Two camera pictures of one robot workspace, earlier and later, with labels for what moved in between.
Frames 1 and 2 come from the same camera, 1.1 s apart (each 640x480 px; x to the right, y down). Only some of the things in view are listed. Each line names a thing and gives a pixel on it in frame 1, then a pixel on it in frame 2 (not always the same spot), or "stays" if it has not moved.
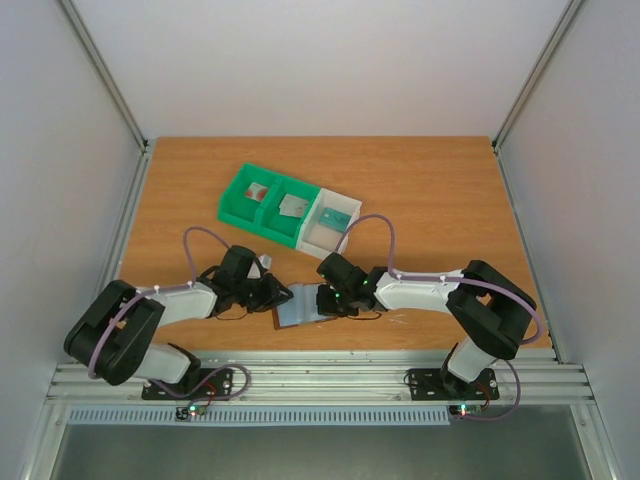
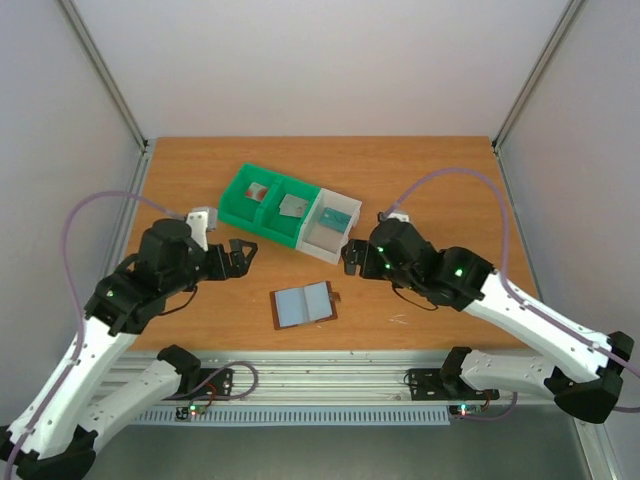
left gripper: (271, 292) to (240, 267)
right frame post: (570, 12) stays
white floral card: (292, 206) stays
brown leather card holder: (300, 309) stays
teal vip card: (335, 219) stays
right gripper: (330, 301) to (362, 257)
